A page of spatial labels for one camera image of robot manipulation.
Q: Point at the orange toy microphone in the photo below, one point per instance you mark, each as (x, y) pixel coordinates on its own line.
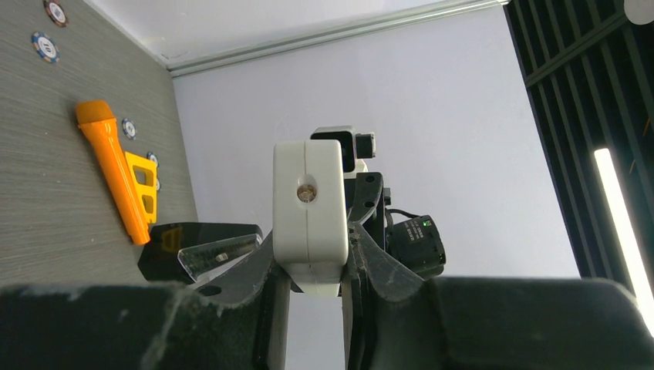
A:
(99, 126)

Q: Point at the yellow triangular plastic frame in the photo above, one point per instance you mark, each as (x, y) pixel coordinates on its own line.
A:
(143, 172)

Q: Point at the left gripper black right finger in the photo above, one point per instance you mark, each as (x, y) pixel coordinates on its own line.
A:
(394, 319)

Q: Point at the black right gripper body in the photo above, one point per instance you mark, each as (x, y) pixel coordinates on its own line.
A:
(366, 205)

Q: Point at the white ceiling light strip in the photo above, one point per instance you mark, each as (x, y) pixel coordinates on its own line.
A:
(629, 247)

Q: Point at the white remote control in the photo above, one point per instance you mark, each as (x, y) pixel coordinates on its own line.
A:
(310, 237)

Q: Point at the black yellow metronome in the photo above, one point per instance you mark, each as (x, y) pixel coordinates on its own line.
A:
(185, 252)

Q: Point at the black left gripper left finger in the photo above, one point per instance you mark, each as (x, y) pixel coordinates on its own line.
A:
(238, 320)

